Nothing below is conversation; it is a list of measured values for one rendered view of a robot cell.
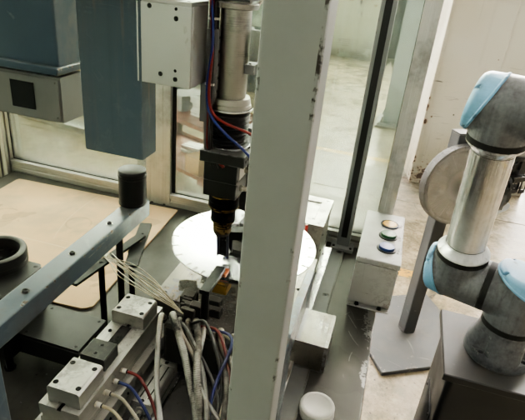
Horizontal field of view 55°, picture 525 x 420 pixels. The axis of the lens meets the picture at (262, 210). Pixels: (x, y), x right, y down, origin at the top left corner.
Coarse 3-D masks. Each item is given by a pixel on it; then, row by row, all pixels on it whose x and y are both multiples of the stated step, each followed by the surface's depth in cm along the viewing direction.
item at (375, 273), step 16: (368, 224) 141; (400, 224) 143; (368, 240) 133; (384, 240) 134; (400, 240) 134; (368, 256) 126; (384, 256) 126; (400, 256) 127; (368, 272) 126; (384, 272) 125; (352, 288) 129; (368, 288) 128; (384, 288) 127; (352, 304) 132; (368, 304) 132; (384, 304) 129
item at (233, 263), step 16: (192, 224) 121; (208, 224) 122; (176, 240) 114; (192, 240) 114; (208, 240) 115; (304, 240) 119; (176, 256) 108; (192, 256) 109; (208, 256) 109; (240, 256) 110; (304, 256) 113; (208, 272) 104
